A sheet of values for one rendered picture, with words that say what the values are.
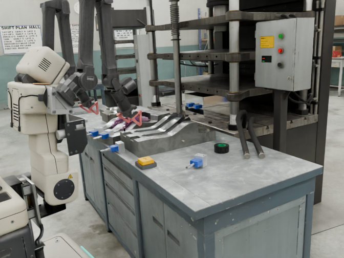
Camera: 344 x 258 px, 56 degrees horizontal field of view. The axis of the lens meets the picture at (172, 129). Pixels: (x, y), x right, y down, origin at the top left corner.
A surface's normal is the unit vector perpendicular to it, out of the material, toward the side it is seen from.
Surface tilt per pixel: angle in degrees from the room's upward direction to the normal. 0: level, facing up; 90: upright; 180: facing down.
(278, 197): 90
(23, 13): 90
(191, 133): 90
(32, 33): 90
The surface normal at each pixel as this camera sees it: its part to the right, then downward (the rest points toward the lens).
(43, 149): 0.66, 0.16
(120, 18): 0.37, 0.22
